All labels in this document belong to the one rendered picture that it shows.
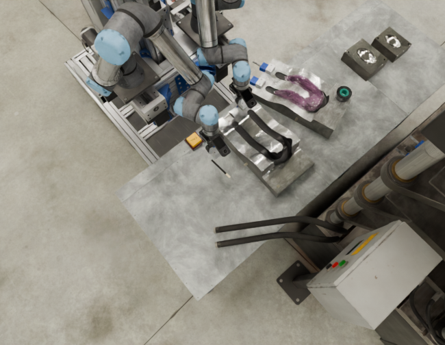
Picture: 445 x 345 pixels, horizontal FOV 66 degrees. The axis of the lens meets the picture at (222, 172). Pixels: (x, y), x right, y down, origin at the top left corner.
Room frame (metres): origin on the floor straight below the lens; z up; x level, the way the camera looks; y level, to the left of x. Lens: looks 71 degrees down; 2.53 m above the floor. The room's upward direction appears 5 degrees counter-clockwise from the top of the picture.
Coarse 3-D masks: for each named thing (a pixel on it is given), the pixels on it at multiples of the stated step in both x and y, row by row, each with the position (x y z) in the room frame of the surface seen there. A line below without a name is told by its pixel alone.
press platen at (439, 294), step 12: (336, 204) 0.33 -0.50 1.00; (348, 216) 0.26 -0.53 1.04; (360, 216) 0.26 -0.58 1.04; (372, 216) 0.25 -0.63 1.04; (384, 216) 0.25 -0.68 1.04; (372, 228) 0.20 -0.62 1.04; (444, 264) 0.03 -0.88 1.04; (432, 276) -0.01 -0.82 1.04; (444, 276) -0.01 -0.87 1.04; (444, 288) -0.06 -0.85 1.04; (432, 300) -0.10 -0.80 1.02
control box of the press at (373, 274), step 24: (360, 240) 0.14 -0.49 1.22; (384, 240) 0.10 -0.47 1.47; (408, 240) 0.10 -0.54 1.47; (336, 264) 0.05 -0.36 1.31; (360, 264) 0.04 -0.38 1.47; (384, 264) 0.04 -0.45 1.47; (408, 264) 0.03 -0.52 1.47; (432, 264) 0.03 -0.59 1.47; (288, 288) -0.02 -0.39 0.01; (312, 288) -0.02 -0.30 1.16; (336, 288) -0.02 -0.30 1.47; (360, 288) -0.02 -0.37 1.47; (384, 288) -0.03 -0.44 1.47; (408, 288) -0.03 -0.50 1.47; (336, 312) -0.10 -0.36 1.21; (360, 312) -0.09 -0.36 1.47; (384, 312) -0.09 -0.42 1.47
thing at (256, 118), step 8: (248, 112) 0.89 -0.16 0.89; (256, 120) 0.84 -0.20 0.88; (240, 128) 0.80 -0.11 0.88; (264, 128) 0.79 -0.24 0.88; (248, 136) 0.75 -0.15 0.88; (272, 136) 0.73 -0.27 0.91; (280, 136) 0.72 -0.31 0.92; (256, 144) 0.70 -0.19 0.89; (288, 144) 0.67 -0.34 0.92; (264, 152) 0.64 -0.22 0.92; (272, 152) 0.62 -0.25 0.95; (280, 152) 0.62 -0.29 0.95; (288, 152) 0.64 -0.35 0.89; (272, 160) 0.58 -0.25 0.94; (280, 160) 0.61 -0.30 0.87
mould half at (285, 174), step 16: (240, 112) 0.89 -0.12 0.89; (256, 112) 0.88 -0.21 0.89; (224, 128) 0.80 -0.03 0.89; (256, 128) 0.79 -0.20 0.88; (272, 128) 0.78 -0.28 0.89; (240, 144) 0.71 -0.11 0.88; (272, 144) 0.67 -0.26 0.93; (256, 160) 0.59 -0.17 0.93; (288, 160) 0.61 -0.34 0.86; (304, 160) 0.60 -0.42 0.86; (272, 176) 0.53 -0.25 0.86; (288, 176) 0.52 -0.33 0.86; (272, 192) 0.45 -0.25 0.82
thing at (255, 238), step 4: (252, 236) 0.24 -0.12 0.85; (256, 236) 0.23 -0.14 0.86; (260, 236) 0.23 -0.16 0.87; (264, 236) 0.23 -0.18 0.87; (268, 236) 0.23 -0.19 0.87; (224, 240) 0.23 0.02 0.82; (228, 240) 0.23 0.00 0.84; (232, 240) 0.23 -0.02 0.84; (236, 240) 0.22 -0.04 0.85; (240, 240) 0.22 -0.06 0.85; (244, 240) 0.22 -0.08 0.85; (248, 240) 0.22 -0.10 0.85; (252, 240) 0.22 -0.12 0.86; (256, 240) 0.21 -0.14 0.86; (260, 240) 0.21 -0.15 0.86; (216, 244) 0.21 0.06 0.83; (220, 244) 0.21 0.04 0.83; (224, 244) 0.21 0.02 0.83; (228, 244) 0.21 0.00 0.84; (232, 244) 0.21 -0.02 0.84; (236, 244) 0.21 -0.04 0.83
